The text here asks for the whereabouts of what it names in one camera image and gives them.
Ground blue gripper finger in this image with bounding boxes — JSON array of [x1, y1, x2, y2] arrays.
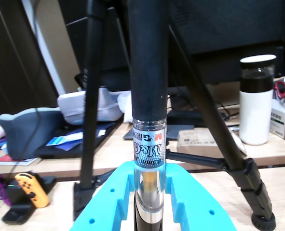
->
[[165, 163, 237, 231], [69, 161, 136, 231]]

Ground black retractable pen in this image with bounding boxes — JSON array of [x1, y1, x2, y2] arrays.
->
[[127, 0, 170, 231]]

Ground brown cardboard box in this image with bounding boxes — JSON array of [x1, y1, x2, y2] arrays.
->
[[176, 128, 242, 157]]

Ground black laptop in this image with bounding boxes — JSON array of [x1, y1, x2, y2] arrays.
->
[[33, 120, 124, 160]]

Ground orange game controller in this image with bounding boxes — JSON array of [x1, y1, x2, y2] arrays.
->
[[14, 172, 50, 208]]

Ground blue white paper packet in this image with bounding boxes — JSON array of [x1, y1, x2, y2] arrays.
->
[[45, 133, 85, 147]]

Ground black charging dock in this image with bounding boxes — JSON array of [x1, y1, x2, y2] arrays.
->
[[1, 175, 57, 224]]

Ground white plastic bag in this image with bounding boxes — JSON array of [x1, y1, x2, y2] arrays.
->
[[117, 92, 134, 124]]

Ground white plastic container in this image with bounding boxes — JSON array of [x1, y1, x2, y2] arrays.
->
[[57, 88, 124, 126]]

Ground red white booklet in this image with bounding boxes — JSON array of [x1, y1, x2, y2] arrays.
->
[[0, 154, 37, 167]]

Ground grey cushion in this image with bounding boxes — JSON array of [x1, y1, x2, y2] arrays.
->
[[0, 107, 64, 161]]

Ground white bottle black band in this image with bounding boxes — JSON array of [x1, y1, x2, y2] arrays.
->
[[239, 54, 277, 146]]

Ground white green carton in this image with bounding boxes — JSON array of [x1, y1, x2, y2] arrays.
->
[[269, 76, 285, 141]]

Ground black computer monitor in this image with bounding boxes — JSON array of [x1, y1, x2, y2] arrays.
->
[[168, 0, 285, 85]]

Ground black camera tripod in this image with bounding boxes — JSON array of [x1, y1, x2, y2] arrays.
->
[[72, 0, 277, 231]]

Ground red handled scissors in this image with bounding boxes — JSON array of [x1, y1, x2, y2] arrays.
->
[[273, 80, 285, 101]]

